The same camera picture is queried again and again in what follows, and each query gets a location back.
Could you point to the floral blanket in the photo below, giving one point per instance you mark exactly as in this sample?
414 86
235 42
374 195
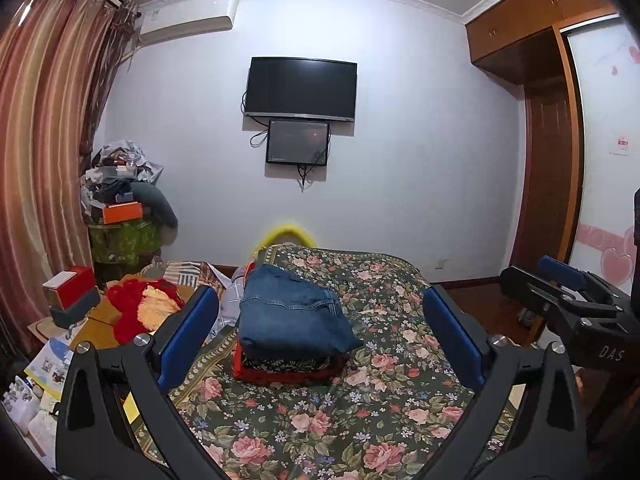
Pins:
310 420

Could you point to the pile of grey clutter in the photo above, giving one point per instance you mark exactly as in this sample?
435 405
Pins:
117 165

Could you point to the small wall monitor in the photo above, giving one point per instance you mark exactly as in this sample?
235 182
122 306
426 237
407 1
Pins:
297 142

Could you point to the striped patchwork cloth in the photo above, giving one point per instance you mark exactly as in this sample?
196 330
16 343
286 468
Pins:
185 272

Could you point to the brown wooden door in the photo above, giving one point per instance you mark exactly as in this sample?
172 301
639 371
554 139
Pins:
545 175

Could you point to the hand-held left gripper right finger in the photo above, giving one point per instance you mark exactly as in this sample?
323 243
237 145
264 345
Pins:
452 335

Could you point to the yellow flat object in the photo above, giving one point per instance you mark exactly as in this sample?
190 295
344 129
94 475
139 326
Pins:
132 407

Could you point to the pile of papers and booklets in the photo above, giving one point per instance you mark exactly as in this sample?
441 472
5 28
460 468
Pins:
45 365

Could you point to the yellow curved object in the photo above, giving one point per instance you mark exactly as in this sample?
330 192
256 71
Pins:
285 232

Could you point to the wall television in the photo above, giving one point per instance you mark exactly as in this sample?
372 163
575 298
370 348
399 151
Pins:
300 87

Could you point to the white wardrobe door pink hearts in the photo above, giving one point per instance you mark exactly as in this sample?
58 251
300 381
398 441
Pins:
600 100

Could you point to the white air conditioner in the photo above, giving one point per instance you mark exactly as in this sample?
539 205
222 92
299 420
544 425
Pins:
190 17

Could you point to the dark patterned garment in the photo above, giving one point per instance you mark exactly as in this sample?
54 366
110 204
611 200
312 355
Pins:
290 364

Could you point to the grey box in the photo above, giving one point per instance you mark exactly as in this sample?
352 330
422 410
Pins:
75 312

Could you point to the blue jeans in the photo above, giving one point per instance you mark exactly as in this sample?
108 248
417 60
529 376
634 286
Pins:
290 310

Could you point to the red box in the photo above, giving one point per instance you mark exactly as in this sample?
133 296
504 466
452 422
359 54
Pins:
70 285

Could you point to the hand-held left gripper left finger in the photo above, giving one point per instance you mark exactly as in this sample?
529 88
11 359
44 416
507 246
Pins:
192 330

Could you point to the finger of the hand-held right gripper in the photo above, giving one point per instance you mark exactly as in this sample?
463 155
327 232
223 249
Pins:
530 292
565 271

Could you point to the red plush toy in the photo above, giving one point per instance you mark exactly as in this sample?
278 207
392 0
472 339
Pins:
135 305

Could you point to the striped curtain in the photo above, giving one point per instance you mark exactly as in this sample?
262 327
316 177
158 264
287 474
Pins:
40 135

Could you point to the red garment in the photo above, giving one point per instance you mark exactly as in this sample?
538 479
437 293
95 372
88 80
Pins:
280 377

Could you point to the white plaid shirt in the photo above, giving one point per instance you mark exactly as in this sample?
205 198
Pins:
230 295

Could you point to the orange box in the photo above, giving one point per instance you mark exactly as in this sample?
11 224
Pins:
122 212

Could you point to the red paper sticker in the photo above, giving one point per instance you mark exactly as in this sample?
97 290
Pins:
621 144

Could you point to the grey-blue cushion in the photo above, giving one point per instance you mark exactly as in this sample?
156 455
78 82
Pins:
157 202

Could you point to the wooden wardrobe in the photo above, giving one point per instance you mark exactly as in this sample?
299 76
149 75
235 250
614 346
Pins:
515 30

